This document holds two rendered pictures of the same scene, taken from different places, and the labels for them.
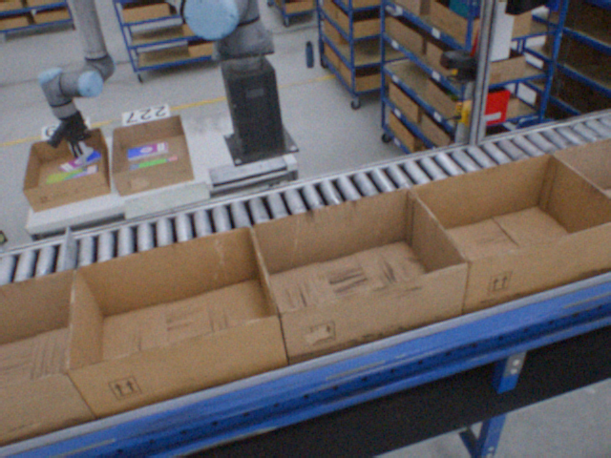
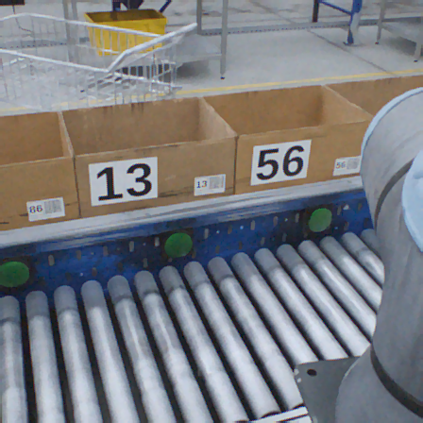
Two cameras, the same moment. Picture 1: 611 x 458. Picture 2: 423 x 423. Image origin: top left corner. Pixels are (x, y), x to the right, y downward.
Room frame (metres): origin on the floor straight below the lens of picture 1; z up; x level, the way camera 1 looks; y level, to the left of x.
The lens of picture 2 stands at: (2.16, -0.11, 1.60)
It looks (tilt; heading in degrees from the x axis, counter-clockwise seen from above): 32 degrees down; 172
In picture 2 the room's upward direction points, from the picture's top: 2 degrees clockwise
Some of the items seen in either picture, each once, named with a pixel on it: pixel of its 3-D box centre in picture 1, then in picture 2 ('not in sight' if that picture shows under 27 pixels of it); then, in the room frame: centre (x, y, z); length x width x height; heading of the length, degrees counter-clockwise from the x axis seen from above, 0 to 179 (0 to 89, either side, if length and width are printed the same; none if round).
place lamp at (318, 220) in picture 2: not in sight; (320, 220); (0.96, 0.36, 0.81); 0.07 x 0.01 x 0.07; 101
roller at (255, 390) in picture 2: (289, 239); (225, 332); (1.26, 0.06, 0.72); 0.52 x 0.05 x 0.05; 11
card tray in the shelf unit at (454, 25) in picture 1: (477, 15); not in sight; (2.40, -0.90, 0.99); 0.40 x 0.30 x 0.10; 8
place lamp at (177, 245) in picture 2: not in sight; (178, 245); (1.04, -0.02, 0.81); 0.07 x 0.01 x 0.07; 101
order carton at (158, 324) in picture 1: (179, 317); (281, 135); (0.75, 0.29, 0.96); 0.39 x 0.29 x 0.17; 101
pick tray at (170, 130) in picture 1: (152, 153); not in sight; (1.80, 0.57, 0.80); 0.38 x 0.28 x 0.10; 12
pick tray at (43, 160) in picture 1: (69, 167); not in sight; (1.77, 0.89, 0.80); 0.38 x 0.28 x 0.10; 14
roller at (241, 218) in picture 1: (249, 248); (278, 320); (1.24, 0.19, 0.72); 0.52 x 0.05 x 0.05; 11
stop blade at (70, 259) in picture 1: (67, 283); not in sight; (1.13, 0.73, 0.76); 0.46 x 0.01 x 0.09; 11
